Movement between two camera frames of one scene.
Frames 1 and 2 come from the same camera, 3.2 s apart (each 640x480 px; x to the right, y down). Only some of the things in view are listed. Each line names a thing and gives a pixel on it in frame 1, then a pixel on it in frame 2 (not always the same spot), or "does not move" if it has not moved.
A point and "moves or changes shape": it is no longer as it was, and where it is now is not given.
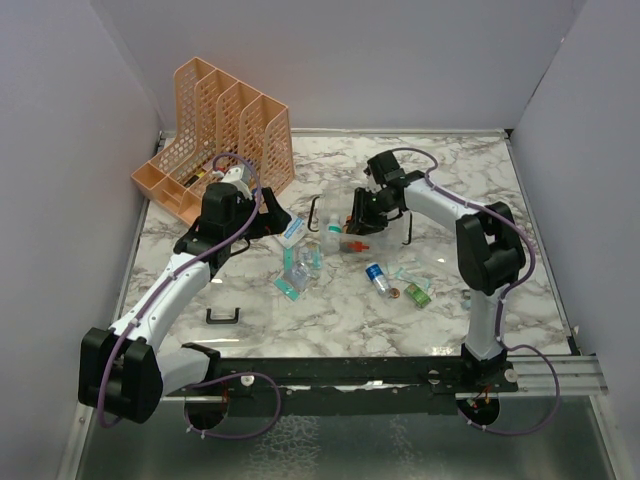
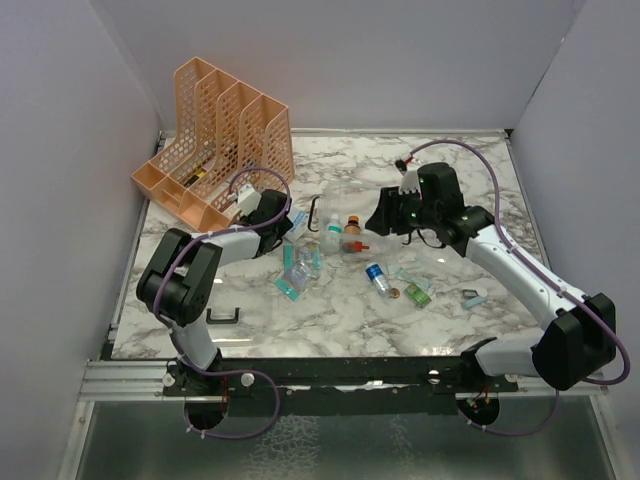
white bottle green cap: (333, 234) does not move
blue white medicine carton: (293, 233) moves or changes shape
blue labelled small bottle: (377, 277) does not move
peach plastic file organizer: (217, 119) does not move
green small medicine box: (418, 296) does not move
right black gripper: (362, 222) -> (387, 214)
